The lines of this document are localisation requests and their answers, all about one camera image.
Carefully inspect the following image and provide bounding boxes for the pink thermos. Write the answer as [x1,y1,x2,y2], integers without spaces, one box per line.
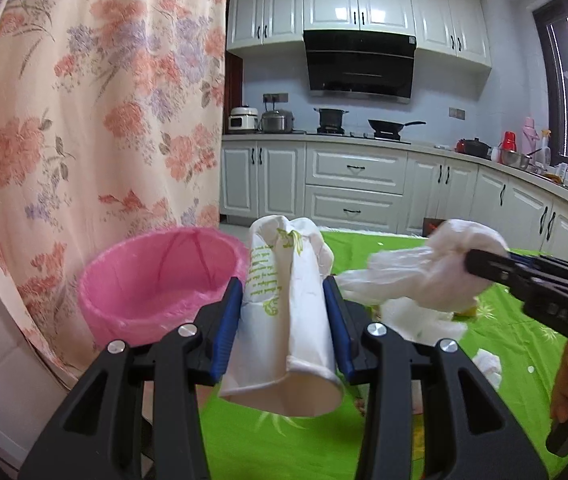
[522,116,537,156]

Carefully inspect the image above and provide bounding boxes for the white plastic bag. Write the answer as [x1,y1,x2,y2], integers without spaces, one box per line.
[339,219,511,313]

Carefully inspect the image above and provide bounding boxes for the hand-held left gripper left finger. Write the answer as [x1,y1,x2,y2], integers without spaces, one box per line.
[18,277,245,480]

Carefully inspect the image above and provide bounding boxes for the clear spray bottle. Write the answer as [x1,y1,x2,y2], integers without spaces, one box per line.
[536,129,552,166]

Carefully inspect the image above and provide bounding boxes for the red casserole pot black lid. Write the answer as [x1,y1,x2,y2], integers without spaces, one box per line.
[455,137,492,158]

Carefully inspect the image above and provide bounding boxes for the white rice cooker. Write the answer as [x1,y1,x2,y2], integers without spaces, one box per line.
[228,106,257,133]

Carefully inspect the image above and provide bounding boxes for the white paper bag green print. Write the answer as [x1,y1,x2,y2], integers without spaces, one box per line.
[219,215,345,418]

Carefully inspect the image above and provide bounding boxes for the white base cabinets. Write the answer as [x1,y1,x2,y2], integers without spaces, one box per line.
[220,132,568,261]

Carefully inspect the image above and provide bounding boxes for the dark wooden door frame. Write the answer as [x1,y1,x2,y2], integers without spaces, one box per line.
[221,51,243,136]

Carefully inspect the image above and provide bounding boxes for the gas stove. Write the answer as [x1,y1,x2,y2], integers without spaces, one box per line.
[306,127,412,144]

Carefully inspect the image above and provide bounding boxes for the green cartoon printed tablecloth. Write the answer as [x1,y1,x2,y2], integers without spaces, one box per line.
[199,227,568,480]

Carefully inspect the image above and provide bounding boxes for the steel bowl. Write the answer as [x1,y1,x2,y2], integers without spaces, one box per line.
[498,149,532,170]

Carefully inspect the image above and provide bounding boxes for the black range hood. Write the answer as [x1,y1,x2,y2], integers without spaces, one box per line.
[303,30,417,105]

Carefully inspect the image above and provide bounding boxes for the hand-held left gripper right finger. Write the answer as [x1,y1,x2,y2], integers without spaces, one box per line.
[321,275,550,480]

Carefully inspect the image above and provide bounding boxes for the steel pressure cooker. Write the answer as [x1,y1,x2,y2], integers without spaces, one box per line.
[261,109,295,133]

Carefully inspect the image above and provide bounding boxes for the white wall cabinets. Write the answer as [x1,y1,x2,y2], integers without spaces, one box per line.
[226,0,493,68]

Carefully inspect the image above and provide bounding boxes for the black frying pan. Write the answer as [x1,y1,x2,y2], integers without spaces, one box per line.
[368,119,427,139]

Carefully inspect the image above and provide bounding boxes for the black cooking pot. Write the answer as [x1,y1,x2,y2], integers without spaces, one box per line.
[314,107,349,133]

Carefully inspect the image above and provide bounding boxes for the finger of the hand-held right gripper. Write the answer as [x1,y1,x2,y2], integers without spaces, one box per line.
[465,248,568,292]

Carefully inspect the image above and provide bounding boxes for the small white crumpled tissue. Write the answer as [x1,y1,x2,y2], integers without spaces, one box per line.
[473,349,504,392]

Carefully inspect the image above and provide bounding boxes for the white crumpled paper towel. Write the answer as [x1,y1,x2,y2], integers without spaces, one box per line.
[380,297,469,347]

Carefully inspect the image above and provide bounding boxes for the bin with pink liner bag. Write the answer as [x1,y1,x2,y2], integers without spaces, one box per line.
[78,227,249,348]

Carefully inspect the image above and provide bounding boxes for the floral curtain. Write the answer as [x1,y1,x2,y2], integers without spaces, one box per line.
[0,0,229,391]

